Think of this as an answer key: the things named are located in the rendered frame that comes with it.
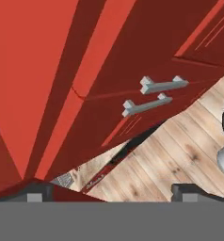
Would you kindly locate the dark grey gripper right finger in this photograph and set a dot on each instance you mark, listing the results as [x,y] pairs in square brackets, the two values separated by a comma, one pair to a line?
[183,189]

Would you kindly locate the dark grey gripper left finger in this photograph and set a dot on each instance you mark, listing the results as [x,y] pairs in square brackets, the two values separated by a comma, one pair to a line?
[38,189]

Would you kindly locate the red cabinet door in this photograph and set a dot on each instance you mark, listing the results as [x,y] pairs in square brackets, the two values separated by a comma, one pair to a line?
[98,125]
[148,47]

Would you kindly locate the red cabinet drawer front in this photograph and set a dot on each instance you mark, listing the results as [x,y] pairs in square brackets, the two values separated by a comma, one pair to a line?
[211,34]

